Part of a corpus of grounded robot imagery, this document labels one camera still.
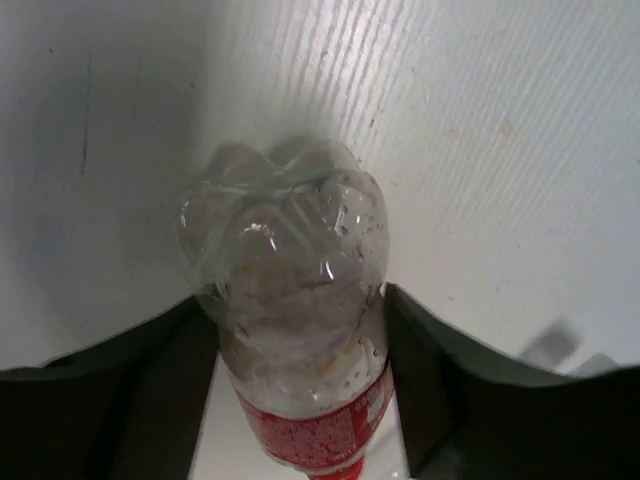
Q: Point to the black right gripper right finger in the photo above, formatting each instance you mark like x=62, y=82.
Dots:
x=467, y=411

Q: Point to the clear bottle red label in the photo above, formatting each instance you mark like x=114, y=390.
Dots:
x=287, y=252

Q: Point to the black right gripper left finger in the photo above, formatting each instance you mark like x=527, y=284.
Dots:
x=129, y=407

